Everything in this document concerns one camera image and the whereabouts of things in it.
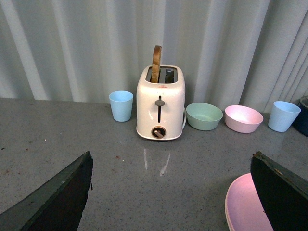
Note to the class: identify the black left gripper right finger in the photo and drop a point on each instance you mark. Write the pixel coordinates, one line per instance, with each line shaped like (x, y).
(283, 194)

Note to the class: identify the cream white toaster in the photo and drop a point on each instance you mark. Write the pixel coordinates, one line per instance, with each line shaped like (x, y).
(161, 114)

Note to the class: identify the light blue cup behind toaster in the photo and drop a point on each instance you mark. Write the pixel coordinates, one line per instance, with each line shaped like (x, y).
(121, 105)

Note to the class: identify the light blue cup near pot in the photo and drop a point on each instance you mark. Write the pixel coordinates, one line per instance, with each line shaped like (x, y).
(282, 115)

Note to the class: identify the pink plastic bowl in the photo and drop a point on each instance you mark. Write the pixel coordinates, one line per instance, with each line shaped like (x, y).
(242, 119)

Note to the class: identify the pink plastic plate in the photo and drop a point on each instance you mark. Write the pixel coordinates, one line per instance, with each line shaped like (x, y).
(243, 209)

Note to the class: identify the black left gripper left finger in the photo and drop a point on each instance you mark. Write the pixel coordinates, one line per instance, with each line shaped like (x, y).
(57, 205)

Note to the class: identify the brown bread slice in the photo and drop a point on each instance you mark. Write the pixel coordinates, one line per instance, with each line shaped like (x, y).
(156, 64)

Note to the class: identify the green plastic bowl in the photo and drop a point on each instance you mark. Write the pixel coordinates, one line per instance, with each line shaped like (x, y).
(203, 116)

